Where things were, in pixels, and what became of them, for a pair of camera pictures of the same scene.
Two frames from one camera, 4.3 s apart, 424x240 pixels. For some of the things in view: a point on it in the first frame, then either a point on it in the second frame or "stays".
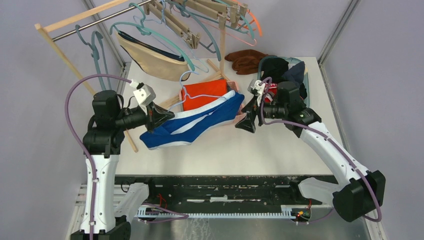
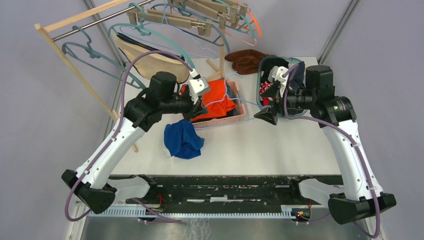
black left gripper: (156, 117) to (195, 109)
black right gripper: (254, 109) to (278, 100)
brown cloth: (245, 61) stays
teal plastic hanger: (142, 29) stays
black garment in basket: (274, 68) stays
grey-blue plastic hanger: (95, 55) to (94, 54)
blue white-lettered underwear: (185, 128) to (181, 140)
